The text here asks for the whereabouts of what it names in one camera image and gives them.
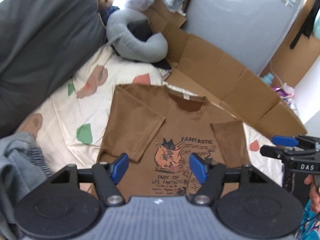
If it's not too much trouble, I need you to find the brown printed t-shirt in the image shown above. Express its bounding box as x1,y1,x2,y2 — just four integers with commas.
97,83,249,198

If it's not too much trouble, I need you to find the person's right hand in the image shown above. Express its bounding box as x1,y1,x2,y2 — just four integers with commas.
304,175,320,213

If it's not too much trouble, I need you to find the purple white plastic bag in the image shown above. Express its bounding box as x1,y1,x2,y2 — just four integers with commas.
272,83,299,116

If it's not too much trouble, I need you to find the cream patterned bed sheet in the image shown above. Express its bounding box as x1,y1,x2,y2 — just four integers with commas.
21,45,283,185

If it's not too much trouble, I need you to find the teal patterned clothing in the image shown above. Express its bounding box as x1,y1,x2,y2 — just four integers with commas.
296,200,320,240

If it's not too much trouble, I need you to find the light blue bottle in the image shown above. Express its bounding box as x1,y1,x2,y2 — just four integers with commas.
261,73,274,86

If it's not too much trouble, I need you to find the grey crumpled garment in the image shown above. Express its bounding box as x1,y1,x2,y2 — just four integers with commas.
1,132,53,239

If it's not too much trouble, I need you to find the brown cardboard sheet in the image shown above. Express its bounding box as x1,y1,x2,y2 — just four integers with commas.
144,0,307,138

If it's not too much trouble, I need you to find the folded patterned cloth stack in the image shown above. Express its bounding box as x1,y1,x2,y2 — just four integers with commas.
152,59,178,80

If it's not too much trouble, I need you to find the grey neck pillow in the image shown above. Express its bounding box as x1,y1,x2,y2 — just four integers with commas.
106,9,168,63

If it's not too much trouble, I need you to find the grey upright mattress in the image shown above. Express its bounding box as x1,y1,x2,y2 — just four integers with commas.
183,0,304,74

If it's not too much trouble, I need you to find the dark grey pillow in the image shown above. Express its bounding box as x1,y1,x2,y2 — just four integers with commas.
1,0,106,137

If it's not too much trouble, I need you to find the plush toy in navy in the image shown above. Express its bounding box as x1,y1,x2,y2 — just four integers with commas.
98,0,120,25

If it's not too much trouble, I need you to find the black hanging strap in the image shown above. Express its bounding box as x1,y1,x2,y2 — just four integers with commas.
289,0,320,50

